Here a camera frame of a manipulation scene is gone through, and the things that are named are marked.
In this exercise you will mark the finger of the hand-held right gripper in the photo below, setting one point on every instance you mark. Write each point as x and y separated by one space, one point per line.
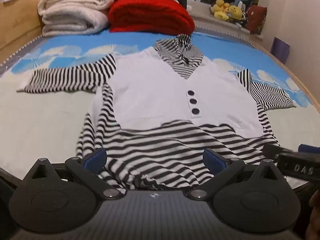
310 149
275 150

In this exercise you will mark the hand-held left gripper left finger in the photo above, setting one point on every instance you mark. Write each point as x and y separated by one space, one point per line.
96 158

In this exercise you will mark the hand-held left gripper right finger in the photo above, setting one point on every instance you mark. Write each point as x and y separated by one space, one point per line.
215 158

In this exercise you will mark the striped white hooded top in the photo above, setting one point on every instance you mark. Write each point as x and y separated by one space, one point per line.
150 92

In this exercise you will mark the person's right hand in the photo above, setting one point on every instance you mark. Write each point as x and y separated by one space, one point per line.
316 217

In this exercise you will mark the blue patterned bed sheet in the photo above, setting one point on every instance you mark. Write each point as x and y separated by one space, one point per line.
50 120

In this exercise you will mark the purple mat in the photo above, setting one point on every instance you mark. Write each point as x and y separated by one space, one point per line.
280 50

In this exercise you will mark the white fluffy folded blanket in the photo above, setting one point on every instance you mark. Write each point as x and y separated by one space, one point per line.
72 21

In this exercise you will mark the white window sill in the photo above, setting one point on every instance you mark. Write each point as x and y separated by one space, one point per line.
207 16

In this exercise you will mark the yellow bear plush toy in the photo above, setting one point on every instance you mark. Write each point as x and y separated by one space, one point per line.
235 12

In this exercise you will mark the yellow duck plush toy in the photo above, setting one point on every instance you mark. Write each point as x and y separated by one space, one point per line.
220 8

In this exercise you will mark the red folded blanket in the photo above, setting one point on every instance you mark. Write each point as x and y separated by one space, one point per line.
150 15

